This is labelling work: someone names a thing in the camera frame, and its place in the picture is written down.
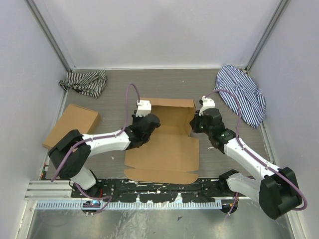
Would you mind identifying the brown cardboard box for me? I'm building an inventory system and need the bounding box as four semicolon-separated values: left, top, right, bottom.
42;104;101;149
124;98;199;185

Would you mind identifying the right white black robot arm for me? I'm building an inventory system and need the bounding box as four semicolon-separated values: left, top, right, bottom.
190;108;302;219

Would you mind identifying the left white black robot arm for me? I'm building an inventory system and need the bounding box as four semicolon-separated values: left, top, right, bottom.
48;114;160;198

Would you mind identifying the folded brown cardboard box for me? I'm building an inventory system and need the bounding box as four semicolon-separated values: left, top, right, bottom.
42;104;101;149

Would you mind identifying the blue white striped cloth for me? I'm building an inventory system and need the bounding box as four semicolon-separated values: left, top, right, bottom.
215;65;266;128

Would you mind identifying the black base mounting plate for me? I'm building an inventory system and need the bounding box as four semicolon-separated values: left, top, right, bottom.
85;178;235;203

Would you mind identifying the black white striped cloth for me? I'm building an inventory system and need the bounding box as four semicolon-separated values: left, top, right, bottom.
58;70;108;98

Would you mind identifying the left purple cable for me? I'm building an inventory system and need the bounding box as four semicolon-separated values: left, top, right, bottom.
50;83;141;217

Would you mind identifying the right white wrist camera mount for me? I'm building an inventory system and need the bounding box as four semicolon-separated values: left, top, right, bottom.
198;96;215;116

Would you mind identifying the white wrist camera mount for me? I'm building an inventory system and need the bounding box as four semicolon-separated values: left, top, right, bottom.
135;100;152;117
198;96;215;116

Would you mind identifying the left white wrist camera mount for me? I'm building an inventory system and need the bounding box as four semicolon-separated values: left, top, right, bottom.
135;100;152;117

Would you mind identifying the left aluminium frame post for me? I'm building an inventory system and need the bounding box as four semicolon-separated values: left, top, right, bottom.
25;0;75;72

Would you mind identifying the aluminium frame post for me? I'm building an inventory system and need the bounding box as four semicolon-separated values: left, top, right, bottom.
245;0;291;72
25;0;75;72

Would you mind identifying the aluminium rail with cable duct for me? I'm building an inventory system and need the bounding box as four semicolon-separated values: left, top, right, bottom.
23;178;297;210

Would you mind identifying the right aluminium frame post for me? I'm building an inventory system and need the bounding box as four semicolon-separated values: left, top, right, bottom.
245;0;291;72

